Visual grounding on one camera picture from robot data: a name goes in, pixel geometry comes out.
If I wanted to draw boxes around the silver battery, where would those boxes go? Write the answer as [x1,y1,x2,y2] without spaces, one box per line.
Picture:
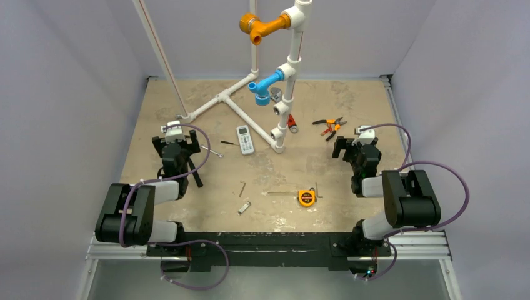
[237,201,251,216]

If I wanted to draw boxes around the aluminium frame rail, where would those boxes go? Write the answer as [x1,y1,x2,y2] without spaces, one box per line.
[74,232,463,299]

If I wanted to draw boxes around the blue pipe fitting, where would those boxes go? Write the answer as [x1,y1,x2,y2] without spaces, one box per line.
[247,69,285,106]

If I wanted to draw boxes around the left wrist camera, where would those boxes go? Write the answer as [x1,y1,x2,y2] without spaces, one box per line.
[161,121,186,144]

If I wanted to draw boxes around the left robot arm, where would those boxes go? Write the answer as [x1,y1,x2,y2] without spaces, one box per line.
[94,130,201,256]

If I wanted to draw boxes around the white remote control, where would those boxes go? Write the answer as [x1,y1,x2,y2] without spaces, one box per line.
[236,125,254,156]

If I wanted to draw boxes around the small hex key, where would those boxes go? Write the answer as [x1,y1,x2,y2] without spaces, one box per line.
[238,181,246,198]

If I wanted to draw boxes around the orange pipe fitting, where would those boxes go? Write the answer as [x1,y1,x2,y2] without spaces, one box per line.
[239,13,291,46]

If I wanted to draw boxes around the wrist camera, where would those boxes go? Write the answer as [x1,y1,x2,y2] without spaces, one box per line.
[161,121,186,144]
[352,125,376,145]

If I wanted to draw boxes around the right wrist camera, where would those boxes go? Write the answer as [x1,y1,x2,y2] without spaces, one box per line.
[352,125,376,145]

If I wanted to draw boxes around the red handled cutter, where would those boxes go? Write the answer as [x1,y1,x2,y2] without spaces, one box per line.
[321,124,344,141]

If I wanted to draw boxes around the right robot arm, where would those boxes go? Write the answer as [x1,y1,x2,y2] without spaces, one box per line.
[332,136,441,254]

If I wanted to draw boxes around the black base bar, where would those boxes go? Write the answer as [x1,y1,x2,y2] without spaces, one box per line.
[147,232,391,273]

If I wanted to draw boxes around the black hammer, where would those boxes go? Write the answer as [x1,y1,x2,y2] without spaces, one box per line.
[188,159,204,188]

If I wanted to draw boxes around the silver pipe clamp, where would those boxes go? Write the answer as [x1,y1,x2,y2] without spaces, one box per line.
[269,87,283,103]

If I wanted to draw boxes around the black screwdriver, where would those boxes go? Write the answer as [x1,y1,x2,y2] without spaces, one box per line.
[220,140,239,146]

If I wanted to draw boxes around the red adjustable wrench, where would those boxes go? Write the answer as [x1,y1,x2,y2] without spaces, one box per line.
[287,114,299,133]

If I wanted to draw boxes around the small silver wrench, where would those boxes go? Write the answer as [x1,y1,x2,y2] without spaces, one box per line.
[200,144,224,158]

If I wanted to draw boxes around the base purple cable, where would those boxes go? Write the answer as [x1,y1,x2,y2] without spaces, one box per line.
[159,240,230,291]

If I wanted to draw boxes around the orange handled pliers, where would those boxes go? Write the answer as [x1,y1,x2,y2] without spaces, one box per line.
[312,117,346,126]

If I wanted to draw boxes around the large hex key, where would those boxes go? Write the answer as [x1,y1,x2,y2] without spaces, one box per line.
[309,182,323,201]

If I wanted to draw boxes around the white PVC pipe frame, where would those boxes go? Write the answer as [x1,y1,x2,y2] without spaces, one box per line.
[133,1,313,153]

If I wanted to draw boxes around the yellow tape measure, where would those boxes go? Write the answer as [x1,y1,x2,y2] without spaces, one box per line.
[267,189,318,208]

